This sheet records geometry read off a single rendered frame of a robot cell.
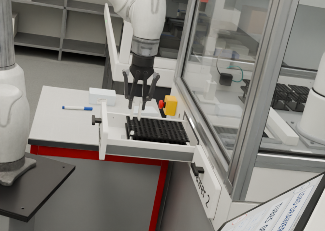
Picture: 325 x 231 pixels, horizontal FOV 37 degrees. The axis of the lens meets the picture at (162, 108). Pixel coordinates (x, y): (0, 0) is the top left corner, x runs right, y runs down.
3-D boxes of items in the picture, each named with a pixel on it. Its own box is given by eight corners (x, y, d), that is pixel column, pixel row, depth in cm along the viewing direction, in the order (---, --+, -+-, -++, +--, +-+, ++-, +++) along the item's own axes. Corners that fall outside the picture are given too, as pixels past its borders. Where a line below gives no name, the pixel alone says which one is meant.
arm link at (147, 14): (166, 41, 157) (155, 32, 168) (173, -7, 151) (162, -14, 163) (134, 38, 153) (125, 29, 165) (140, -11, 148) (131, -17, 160)
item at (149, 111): (133, 115, 227) (133, 112, 226) (127, 108, 234) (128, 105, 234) (158, 116, 232) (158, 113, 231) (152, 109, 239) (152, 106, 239)
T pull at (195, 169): (194, 177, 151) (195, 173, 150) (190, 165, 158) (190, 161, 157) (205, 177, 152) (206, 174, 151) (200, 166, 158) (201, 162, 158)
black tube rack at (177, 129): (126, 150, 174) (129, 134, 172) (123, 130, 190) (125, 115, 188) (186, 156, 178) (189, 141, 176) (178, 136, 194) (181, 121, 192)
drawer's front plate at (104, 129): (99, 160, 167) (103, 131, 163) (97, 126, 194) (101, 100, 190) (104, 161, 168) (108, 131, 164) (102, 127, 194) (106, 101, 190)
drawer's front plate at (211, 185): (208, 219, 144) (215, 187, 141) (189, 172, 171) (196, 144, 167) (213, 220, 145) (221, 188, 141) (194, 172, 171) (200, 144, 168)
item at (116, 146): (104, 154, 169) (107, 139, 167) (103, 125, 192) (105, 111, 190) (214, 164, 176) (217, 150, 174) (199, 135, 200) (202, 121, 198)
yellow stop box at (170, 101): (163, 115, 212) (166, 100, 210) (161, 109, 219) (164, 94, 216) (174, 116, 213) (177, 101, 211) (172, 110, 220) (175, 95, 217)
